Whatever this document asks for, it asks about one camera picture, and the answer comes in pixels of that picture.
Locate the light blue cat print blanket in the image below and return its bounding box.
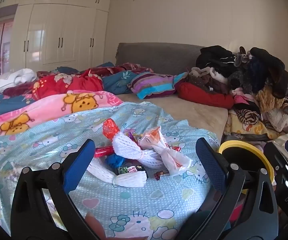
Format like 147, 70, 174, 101
0, 101, 221, 240

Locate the grey headboard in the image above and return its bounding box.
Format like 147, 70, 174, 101
115, 42, 204, 75

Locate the white cloth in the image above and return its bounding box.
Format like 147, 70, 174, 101
0, 69, 38, 100

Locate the yellow cartoon print blanket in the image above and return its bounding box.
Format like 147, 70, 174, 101
224, 110, 285, 140

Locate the purple striped pillow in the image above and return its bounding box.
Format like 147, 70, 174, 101
127, 71, 188, 100

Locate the blue floral quilt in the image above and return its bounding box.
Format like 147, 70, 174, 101
101, 62, 154, 95

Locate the red capped tube can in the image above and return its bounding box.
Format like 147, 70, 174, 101
94, 146, 115, 158

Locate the red garment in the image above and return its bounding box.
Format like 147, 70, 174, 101
177, 82, 235, 108

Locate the pile of clothes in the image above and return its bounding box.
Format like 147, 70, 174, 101
188, 45, 288, 145

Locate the green pea snack packet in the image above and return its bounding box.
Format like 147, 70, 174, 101
114, 164, 148, 178

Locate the beige bed sheet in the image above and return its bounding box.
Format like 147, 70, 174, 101
119, 94, 229, 140

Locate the pink bear print blanket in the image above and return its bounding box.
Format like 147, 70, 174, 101
0, 91, 124, 142

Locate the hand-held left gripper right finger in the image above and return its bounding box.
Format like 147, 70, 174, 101
176, 137, 280, 240

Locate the person's left hand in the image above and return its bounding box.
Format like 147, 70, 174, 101
85, 212, 107, 240

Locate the yellow rimmed black bin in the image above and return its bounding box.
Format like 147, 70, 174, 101
217, 140, 275, 195

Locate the orange red foil wrapper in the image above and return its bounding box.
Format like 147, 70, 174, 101
102, 118, 121, 139

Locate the small brown candy wrapper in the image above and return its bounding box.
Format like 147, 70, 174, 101
153, 170, 170, 180

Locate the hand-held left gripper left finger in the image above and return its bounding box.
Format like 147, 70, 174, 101
10, 139, 107, 240

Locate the white orange plastic bag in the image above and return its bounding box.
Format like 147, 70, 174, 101
138, 126, 193, 177

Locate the blue plastic bag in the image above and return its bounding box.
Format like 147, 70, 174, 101
105, 153, 124, 168

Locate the cream wardrobe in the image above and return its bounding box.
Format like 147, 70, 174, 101
0, 0, 111, 74

